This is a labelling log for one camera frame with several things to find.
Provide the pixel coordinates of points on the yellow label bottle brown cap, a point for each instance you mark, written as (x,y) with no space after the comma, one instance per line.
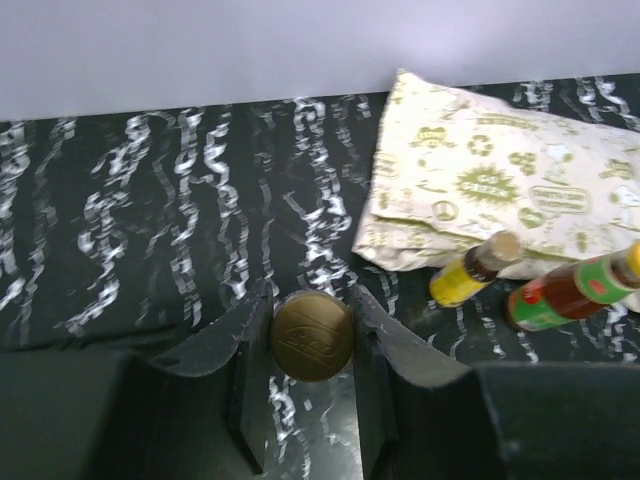
(312,336)

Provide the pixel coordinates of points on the tall green label sauce bottle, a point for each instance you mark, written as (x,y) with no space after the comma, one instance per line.
(575,291)

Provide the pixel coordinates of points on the cream printed cloth bag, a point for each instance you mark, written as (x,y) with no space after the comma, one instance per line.
(555,163)

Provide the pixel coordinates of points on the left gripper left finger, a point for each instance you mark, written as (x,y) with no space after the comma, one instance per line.
(199,410)

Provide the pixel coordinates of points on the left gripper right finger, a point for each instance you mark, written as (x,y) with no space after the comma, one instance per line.
(423,415)

